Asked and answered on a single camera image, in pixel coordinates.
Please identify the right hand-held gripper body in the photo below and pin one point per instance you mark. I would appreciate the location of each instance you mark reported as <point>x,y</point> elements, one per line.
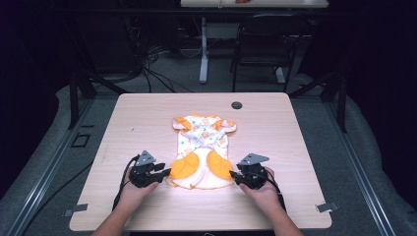
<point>253,172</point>

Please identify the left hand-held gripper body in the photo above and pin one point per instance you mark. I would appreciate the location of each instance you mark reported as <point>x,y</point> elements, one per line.
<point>143,170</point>

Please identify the orange and white baby garment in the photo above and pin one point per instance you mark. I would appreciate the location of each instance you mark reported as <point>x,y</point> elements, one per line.
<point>201,147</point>

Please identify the person's left hand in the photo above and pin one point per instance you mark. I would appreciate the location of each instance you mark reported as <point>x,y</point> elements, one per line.
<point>135,193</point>

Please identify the person's right hand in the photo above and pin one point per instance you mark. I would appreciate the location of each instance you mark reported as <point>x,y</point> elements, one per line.
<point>262,195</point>

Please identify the grey round table grommet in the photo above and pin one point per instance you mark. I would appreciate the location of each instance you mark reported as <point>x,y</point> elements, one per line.
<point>236,105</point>

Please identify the black metal stand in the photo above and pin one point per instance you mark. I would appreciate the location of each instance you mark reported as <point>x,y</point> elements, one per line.
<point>342,98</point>
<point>73,98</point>

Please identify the white desk with leg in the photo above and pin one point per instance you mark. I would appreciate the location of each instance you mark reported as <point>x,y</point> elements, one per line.
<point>204,49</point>

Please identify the black chair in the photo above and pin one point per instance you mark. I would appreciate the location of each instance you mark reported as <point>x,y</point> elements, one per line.
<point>268,36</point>

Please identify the grey metal table bracket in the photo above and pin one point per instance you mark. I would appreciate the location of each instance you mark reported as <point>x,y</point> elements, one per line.
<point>327,207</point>
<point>77,209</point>

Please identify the aluminium floor rail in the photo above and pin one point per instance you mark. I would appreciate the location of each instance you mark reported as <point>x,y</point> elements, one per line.
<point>357,157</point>
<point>49,170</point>

